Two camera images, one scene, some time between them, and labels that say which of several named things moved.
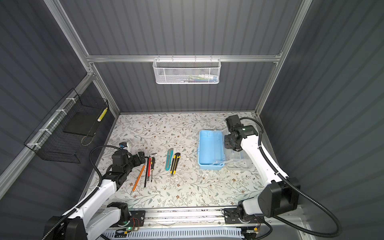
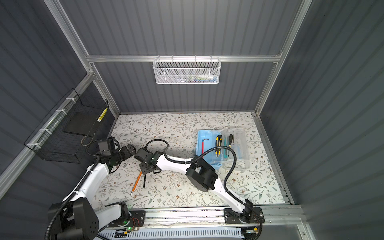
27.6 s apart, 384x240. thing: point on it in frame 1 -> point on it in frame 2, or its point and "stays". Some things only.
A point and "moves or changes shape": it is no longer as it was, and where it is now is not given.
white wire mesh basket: [187, 71] stays
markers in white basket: [200, 78] stays
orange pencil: [138, 179] stays
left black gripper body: [132, 162] -> [122, 154]
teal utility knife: [169, 159] moves or changes shape
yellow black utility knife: [175, 161] -> [218, 139]
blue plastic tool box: [211, 150] stays
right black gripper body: [227, 143] -> [144, 168]
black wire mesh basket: [68, 130] stays
